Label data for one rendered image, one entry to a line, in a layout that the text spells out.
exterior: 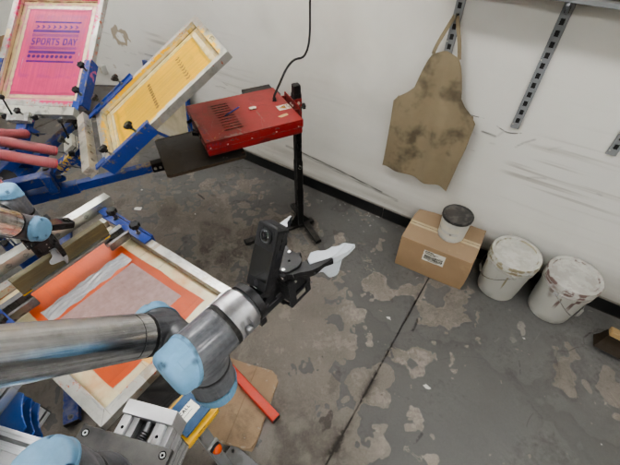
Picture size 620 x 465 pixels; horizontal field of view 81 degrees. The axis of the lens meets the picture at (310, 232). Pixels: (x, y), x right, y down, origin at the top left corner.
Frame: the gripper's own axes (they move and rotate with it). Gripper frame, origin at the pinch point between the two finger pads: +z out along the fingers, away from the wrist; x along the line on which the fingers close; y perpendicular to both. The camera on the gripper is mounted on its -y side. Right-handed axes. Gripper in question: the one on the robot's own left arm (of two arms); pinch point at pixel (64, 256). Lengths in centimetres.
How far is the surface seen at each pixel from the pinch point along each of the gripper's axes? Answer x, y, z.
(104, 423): 58, 28, 10
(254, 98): -22, -139, -2
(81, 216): -23.4, -19.2, 5.9
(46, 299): -1.9, 13.3, 13.7
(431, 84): 69, -195, -12
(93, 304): 15.3, 4.3, 13.7
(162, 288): 31.7, -15.5, 13.6
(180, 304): 43.1, -14.3, 13.7
